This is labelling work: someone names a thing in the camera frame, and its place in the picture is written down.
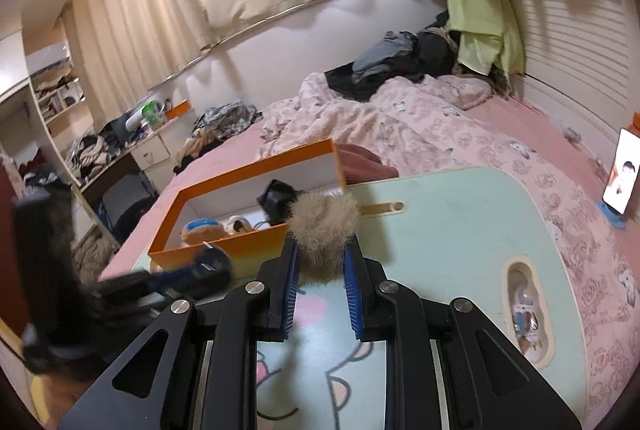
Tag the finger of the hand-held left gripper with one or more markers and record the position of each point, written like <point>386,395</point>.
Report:
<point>165,282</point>

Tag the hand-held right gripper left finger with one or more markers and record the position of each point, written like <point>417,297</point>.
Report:
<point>290,290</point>

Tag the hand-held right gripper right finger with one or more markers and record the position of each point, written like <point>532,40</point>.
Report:
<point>352,295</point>

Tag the orange cardboard box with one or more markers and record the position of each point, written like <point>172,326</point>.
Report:
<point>255,250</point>

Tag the brown plush toy blue patch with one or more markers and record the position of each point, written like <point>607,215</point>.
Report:
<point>202,230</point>

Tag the beige furry pompom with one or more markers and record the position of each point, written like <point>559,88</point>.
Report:
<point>322,225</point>

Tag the white fluffy toy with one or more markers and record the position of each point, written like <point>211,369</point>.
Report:
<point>237,225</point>

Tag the black plush accessory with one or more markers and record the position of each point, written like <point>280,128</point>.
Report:
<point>275,202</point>

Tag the mint green lap table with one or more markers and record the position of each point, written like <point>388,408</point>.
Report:
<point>450,235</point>

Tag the maroon cushion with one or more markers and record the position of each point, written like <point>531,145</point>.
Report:
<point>365,164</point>

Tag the cream nightstand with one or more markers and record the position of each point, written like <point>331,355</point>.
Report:
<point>152,152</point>

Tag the grey white clothes heap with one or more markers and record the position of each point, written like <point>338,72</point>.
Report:
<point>95,149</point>

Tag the green white bottle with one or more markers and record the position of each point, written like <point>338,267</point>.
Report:
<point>152,112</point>

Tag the patterned clothes pile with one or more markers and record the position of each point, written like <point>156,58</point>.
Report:
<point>225,119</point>

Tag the small clear trinket bag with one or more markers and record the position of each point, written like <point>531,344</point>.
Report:
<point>525,320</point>

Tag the pink floral duvet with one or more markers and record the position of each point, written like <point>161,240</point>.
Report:
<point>400,124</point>

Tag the cream shelf unit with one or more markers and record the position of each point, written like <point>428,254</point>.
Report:
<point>55,99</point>

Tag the pile of dark clothes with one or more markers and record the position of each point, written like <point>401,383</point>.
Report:
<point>400,59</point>

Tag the white curved headboard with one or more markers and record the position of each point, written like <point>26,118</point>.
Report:
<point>280,49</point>

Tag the blue phone stand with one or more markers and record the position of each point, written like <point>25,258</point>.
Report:
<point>612,217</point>

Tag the smartphone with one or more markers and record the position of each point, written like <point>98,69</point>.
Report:
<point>620,169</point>

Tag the light green cloth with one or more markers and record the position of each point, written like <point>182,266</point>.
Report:
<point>475,19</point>

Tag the white louvred wardrobe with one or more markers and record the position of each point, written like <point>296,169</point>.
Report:
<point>575,34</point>

